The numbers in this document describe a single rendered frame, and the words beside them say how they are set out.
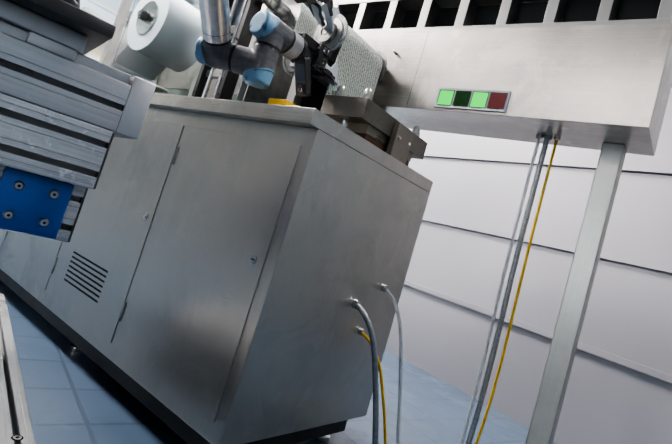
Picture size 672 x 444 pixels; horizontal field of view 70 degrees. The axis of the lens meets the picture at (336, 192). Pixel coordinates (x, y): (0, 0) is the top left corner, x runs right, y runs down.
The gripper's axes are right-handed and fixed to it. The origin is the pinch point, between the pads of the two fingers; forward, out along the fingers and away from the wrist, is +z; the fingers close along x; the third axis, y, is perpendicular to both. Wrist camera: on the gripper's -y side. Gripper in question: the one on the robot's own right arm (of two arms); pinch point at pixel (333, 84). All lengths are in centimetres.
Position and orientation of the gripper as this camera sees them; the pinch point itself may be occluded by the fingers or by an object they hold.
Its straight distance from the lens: 157.6
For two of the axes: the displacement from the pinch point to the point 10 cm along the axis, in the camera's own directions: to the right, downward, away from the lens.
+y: 2.9, -9.5, 0.9
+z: 5.7, 2.5, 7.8
